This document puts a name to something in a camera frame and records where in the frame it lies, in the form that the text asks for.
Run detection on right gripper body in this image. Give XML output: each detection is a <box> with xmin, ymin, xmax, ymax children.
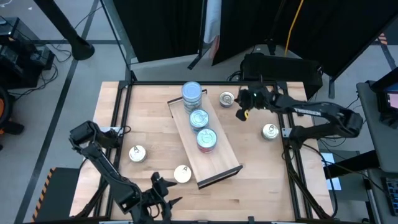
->
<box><xmin>235</xmin><ymin>86</ymin><xmax>277</xmax><ymax>110</ymax></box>

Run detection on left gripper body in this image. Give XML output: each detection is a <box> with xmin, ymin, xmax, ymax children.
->
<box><xmin>136</xmin><ymin>172</ymin><xmax>172</xmax><ymax>224</ymax></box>

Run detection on white-top can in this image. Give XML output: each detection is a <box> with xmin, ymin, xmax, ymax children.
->
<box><xmin>173</xmin><ymin>164</ymin><xmax>193</xmax><ymax>184</ymax></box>

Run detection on silver can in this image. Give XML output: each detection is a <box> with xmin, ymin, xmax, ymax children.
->
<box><xmin>219</xmin><ymin>91</ymin><xmax>236</xmax><ymax>108</ymax></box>

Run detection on blue label gold can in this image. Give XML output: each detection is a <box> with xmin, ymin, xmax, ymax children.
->
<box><xmin>261</xmin><ymin>123</ymin><xmax>280</xmax><ymax>141</ymax></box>
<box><xmin>129</xmin><ymin>145</ymin><xmax>147</xmax><ymax>164</ymax></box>

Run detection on black equipment case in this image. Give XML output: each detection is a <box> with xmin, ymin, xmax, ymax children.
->
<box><xmin>239</xmin><ymin>52</ymin><xmax>324</xmax><ymax>96</ymax></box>

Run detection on black curtain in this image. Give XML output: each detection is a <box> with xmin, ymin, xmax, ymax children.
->
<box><xmin>112</xmin><ymin>0</ymin><xmax>206</xmax><ymax>63</ymax></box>
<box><xmin>273</xmin><ymin>0</ymin><xmax>398</xmax><ymax>80</ymax></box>
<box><xmin>211</xmin><ymin>0</ymin><xmax>285</xmax><ymax>66</ymax></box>

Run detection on white fabric strip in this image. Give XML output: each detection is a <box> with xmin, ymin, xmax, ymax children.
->
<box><xmin>202</xmin><ymin>0</ymin><xmax>222</xmax><ymax>60</ymax></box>

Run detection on black mat hazard stripes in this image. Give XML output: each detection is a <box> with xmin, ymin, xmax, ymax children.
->
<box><xmin>30</xmin><ymin>167</ymin><xmax>81</xmax><ymax>223</ymax></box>

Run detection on black desk beam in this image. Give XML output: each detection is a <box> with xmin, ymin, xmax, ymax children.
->
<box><xmin>323</xmin><ymin>150</ymin><xmax>381</xmax><ymax>180</ymax></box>

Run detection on grey desk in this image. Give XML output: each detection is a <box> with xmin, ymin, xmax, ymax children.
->
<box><xmin>356</xmin><ymin>80</ymin><xmax>398</xmax><ymax>174</ymax></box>

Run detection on monitor with pink screen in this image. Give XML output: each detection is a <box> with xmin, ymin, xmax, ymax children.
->
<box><xmin>371</xmin><ymin>67</ymin><xmax>398</xmax><ymax>129</ymax></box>

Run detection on grey metal beam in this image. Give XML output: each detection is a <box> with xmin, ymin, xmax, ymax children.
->
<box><xmin>99</xmin><ymin>0</ymin><xmax>138</xmax><ymax>63</ymax></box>

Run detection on black pole round base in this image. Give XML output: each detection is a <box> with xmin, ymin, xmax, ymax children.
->
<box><xmin>32</xmin><ymin>0</ymin><xmax>96</xmax><ymax>62</ymax></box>

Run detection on black keyboard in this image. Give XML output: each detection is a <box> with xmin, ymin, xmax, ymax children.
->
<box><xmin>381</xmin><ymin>176</ymin><xmax>398</xmax><ymax>218</ymax></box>

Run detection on orange black wheeled machine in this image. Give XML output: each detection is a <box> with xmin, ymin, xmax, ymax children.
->
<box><xmin>0</xmin><ymin>86</ymin><xmax>25</xmax><ymax>152</ymax></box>

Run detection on black electronics rack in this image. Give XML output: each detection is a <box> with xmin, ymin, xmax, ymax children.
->
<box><xmin>0</xmin><ymin>17</ymin><xmax>56</xmax><ymax>90</ymax></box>

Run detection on black aluminium table frame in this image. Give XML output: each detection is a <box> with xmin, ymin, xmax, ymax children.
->
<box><xmin>70</xmin><ymin>80</ymin><xmax>335</xmax><ymax>224</ymax></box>

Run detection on yellow cable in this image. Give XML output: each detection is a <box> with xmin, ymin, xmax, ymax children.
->
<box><xmin>284</xmin><ymin>0</ymin><xmax>305</xmax><ymax>57</ymax></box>

